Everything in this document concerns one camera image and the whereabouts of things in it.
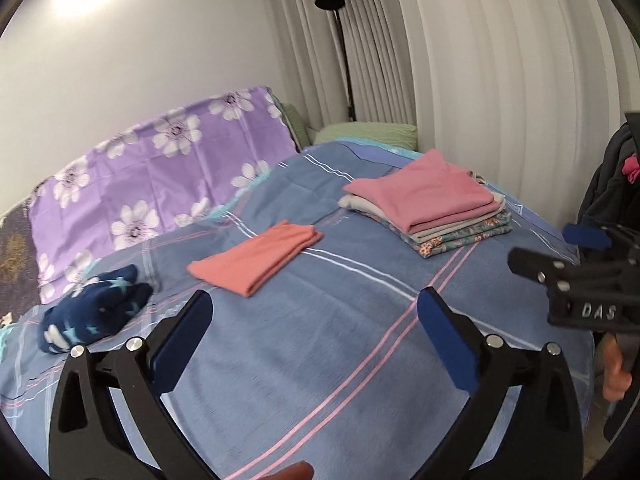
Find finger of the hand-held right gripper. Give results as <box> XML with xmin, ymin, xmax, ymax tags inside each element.
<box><xmin>561</xmin><ymin>223</ymin><xmax>640</xmax><ymax>262</ymax></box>
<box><xmin>507</xmin><ymin>247</ymin><xmax>582</xmax><ymax>292</ymax></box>

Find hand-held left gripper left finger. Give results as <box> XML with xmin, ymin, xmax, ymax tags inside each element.
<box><xmin>47</xmin><ymin>289</ymin><xmax>216</xmax><ymax>480</ymax></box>

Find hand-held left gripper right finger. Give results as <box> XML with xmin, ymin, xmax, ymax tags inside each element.
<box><xmin>416</xmin><ymin>287</ymin><xmax>586</xmax><ymax>480</ymax></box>

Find salmon garment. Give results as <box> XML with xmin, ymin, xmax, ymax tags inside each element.
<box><xmin>186</xmin><ymin>220</ymin><xmax>324</xmax><ymax>299</ymax></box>

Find pink long-sleeve shirt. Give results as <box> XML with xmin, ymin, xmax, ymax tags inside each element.
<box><xmin>342</xmin><ymin>150</ymin><xmax>507</xmax><ymax>231</ymax></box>

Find person's right hand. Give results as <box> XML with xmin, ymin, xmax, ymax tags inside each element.
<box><xmin>602</xmin><ymin>335</ymin><xmax>632</xmax><ymax>404</ymax></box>

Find person's left hand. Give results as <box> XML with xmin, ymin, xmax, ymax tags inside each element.
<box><xmin>259</xmin><ymin>462</ymin><xmax>316</xmax><ymax>480</ymax></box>

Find folded teal floral garment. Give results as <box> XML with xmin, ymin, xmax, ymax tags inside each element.
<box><xmin>385</xmin><ymin>210</ymin><xmax>512</xmax><ymax>249</ymax></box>

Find folded pink floral garment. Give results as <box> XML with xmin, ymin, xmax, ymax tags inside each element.
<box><xmin>412</xmin><ymin>225</ymin><xmax>514</xmax><ymax>260</ymax></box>

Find navy star print fleece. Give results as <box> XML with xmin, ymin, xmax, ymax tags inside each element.
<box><xmin>40</xmin><ymin>264</ymin><xmax>155</xmax><ymax>356</ymax></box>

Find blue plaid bed sheet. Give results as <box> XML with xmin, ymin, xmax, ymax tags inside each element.
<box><xmin>0</xmin><ymin>140</ymin><xmax>596</xmax><ymax>480</ymax></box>

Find folded beige garment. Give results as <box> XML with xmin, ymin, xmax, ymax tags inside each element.
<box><xmin>337</xmin><ymin>172</ymin><xmax>507</xmax><ymax>242</ymax></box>

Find purple floral pillow cover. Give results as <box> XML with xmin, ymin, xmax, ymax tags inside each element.
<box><xmin>27</xmin><ymin>85</ymin><xmax>301</xmax><ymax>306</ymax></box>

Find white pleated curtain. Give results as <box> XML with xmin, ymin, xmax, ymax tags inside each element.
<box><xmin>260</xmin><ymin>0</ymin><xmax>640</xmax><ymax>242</ymax></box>

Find light green pillow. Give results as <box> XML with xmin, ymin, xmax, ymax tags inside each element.
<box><xmin>312</xmin><ymin>121</ymin><xmax>419</xmax><ymax>152</ymax></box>

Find dark green cushion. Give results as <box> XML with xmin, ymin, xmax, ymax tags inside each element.
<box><xmin>277</xmin><ymin>102</ymin><xmax>314</xmax><ymax>154</ymax></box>

